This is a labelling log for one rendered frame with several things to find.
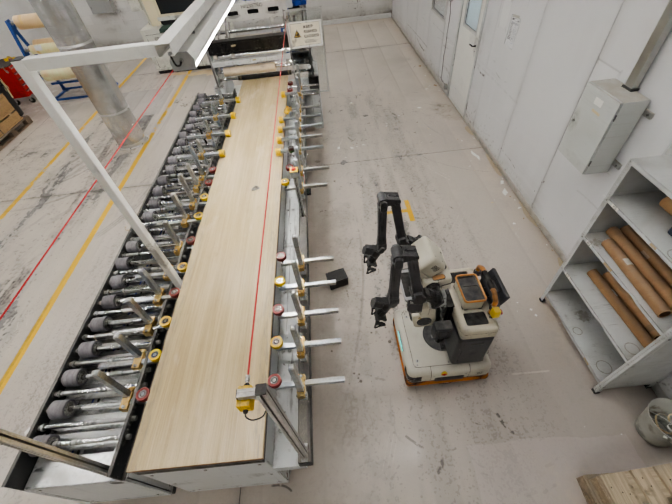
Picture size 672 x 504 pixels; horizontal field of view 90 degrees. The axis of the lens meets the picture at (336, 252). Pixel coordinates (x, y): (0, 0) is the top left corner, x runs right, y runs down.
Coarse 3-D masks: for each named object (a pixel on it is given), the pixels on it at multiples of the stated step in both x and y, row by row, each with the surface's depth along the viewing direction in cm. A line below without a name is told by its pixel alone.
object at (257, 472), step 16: (288, 96) 508; (272, 336) 230; (272, 352) 225; (272, 368) 220; (272, 432) 203; (272, 448) 199; (224, 464) 177; (240, 464) 180; (256, 464) 185; (272, 464) 195; (160, 480) 198; (176, 480) 201; (192, 480) 204; (208, 480) 208; (224, 480) 211; (240, 480) 215; (256, 480) 219; (272, 480) 223; (288, 480) 231
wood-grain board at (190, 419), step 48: (240, 96) 484; (240, 144) 391; (240, 192) 328; (240, 240) 283; (192, 288) 252; (240, 288) 248; (192, 336) 224; (240, 336) 221; (192, 384) 202; (240, 384) 200; (144, 432) 186; (192, 432) 184; (240, 432) 182
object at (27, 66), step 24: (264, 0) 472; (192, 24) 170; (96, 48) 146; (120, 48) 143; (144, 48) 144; (168, 48) 153; (24, 72) 147; (48, 96) 156; (72, 144) 173; (96, 168) 184; (120, 192) 201; (144, 240) 225; (168, 264) 248
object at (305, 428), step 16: (304, 96) 514; (304, 112) 477; (304, 128) 446; (304, 144) 418; (304, 160) 394; (304, 192) 353; (304, 208) 335; (304, 224) 319; (304, 240) 305; (304, 256) 292; (304, 304) 258; (304, 336) 240; (304, 368) 224; (304, 400) 210; (304, 416) 204; (304, 432) 198; (304, 464) 190
